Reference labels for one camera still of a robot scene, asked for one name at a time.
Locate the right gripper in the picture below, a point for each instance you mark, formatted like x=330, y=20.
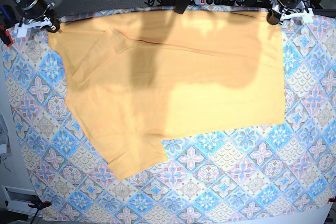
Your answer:
x=36, y=13

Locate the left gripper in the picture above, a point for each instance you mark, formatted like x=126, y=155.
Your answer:
x=295, y=9

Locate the yellow T-shirt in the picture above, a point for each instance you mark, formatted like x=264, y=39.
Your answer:
x=137, y=79

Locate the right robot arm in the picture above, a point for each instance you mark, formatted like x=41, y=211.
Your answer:
x=36, y=14

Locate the red black clamp left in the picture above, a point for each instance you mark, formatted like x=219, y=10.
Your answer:
x=5, y=36

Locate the white power strip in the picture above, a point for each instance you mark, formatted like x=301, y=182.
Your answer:
x=219, y=2

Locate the patterned tile tablecloth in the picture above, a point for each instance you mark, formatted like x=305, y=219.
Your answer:
x=223, y=176

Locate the orange black clamp bottom left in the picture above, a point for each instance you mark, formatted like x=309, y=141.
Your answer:
x=39, y=205

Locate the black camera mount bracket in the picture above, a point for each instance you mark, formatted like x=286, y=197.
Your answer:
x=181, y=6

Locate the white floor rail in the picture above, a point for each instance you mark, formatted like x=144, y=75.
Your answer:
x=18, y=200

